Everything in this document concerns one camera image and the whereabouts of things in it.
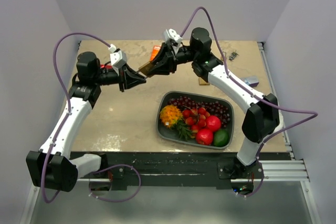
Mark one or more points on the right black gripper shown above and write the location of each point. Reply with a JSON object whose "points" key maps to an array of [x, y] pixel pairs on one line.
{"points": [[164, 62]]}

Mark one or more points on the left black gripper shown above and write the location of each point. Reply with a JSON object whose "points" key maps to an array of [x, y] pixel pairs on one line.
{"points": [[131, 79]]}

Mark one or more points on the large brass padlock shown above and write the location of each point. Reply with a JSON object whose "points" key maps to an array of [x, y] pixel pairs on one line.
{"points": [[146, 69]]}

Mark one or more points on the brass padlock with key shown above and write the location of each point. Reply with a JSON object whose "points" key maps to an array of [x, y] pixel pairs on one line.
{"points": [[202, 82]]}

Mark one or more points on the black key bunch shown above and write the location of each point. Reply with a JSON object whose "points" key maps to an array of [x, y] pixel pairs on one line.
{"points": [[233, 55]]}

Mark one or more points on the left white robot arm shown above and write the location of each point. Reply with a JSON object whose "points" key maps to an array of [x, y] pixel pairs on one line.
{"points": [[51, 166]]}

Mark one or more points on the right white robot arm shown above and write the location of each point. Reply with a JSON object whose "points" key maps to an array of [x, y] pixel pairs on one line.
{"points": [[262, 117]]}

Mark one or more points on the orange razor box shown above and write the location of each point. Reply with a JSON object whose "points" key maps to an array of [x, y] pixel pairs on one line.
{"points": [[155, 51]]}

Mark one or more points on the red toothpaste box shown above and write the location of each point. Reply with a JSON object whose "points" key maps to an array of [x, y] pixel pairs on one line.
{"points": [[106, 67]]}

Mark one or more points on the orange horned melon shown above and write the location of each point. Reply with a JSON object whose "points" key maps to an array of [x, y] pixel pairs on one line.
{"points": [[171, 117]]}

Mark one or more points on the dark red grapes bunch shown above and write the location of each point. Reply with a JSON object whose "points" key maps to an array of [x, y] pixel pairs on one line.
{"points": [[214, 108]]}

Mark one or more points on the grey fruit tray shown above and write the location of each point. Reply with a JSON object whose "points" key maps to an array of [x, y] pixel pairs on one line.
{"points": [[172, 134]]}

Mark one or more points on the green pineapple leaf top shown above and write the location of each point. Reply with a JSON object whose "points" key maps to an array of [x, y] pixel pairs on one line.
{"points": [[184, 132]]}

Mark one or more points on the upper red pomegranate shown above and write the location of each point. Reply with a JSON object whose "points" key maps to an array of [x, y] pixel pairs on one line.
{"points": [[213, 123]]}

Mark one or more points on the red pomegranate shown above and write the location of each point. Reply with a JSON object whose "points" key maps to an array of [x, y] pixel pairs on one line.
{"points": [[213, 123], [204, 137]]}

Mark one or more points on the lower red pomegranate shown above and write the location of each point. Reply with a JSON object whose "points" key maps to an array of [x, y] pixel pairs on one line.
{"points": [[204, 137]]}

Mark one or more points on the purple toothpaste box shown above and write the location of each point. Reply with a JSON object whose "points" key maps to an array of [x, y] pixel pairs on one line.
{"points": [[251, 81]]}

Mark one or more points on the green avocado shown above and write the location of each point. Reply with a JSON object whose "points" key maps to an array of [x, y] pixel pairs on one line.
{"points": [[221, 138]]}

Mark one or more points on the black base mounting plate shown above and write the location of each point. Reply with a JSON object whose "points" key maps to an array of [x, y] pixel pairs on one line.
{"points": [[167, 169]]}

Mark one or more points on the white paper towel roll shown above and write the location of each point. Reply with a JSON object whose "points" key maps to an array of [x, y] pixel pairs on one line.
{"points": [[281, 122]]}

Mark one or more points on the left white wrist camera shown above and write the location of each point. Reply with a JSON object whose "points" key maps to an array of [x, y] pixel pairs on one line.
{"points": [[118, 58]]}

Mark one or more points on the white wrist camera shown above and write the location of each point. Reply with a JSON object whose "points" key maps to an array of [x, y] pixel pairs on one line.
{"points": [[118, 58], [172, 38]]}

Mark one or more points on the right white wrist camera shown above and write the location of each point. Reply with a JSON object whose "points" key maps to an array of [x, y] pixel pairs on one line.
{"points": [[172, 38]]}

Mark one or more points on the aluminium frame rail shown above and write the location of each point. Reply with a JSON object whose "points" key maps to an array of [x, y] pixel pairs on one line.
{"points": [[278, 171]]}

